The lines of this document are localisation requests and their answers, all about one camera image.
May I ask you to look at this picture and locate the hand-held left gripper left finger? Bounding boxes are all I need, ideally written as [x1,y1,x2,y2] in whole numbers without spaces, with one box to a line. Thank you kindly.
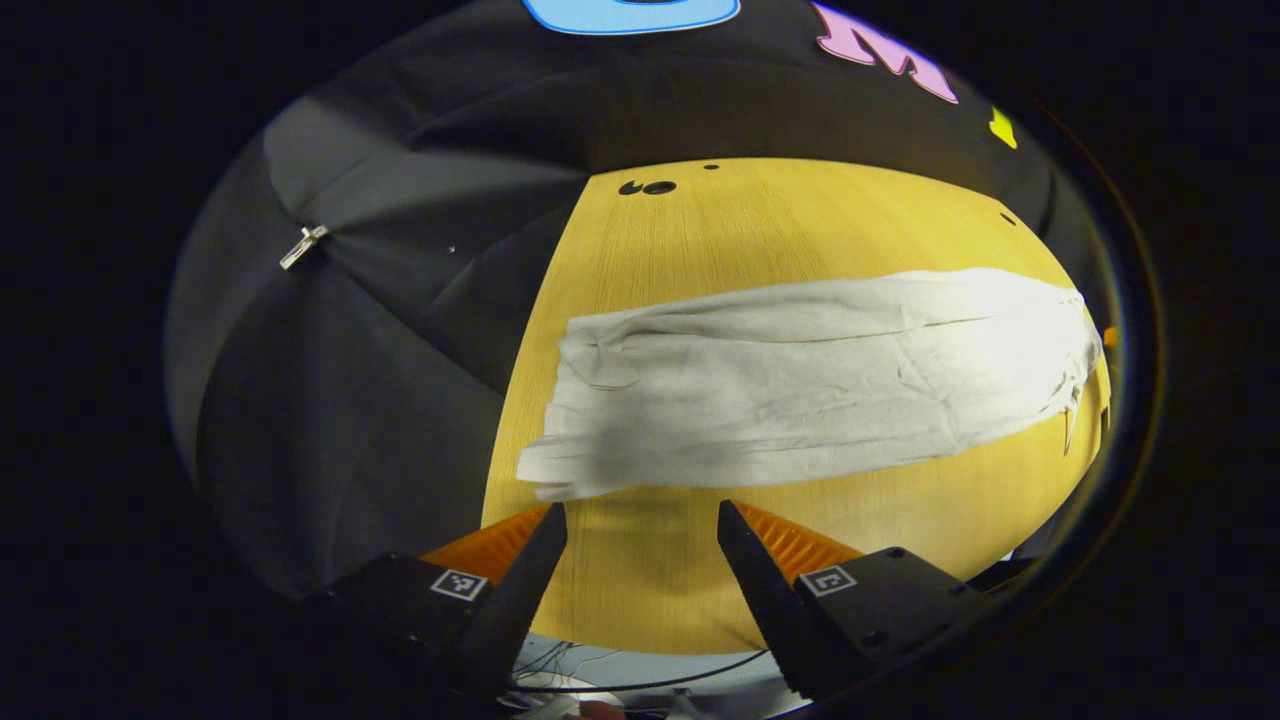
[300,503,569,701]

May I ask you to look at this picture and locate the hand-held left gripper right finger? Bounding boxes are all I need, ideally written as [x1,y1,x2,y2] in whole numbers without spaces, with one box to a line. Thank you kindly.
[717,500,1013,701]

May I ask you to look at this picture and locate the white jeans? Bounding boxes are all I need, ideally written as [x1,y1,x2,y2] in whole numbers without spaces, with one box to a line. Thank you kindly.
[515,267,1105,502]

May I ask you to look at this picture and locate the black backdrop cloth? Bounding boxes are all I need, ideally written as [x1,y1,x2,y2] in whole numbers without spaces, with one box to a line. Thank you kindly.
[165,0,1113,601]

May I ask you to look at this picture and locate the white clip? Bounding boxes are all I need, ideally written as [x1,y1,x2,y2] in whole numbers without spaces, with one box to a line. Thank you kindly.
[279,225,331,271]

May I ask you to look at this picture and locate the black cable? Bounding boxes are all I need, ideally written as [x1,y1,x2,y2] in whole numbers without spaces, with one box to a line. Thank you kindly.
[508,640,773,698]

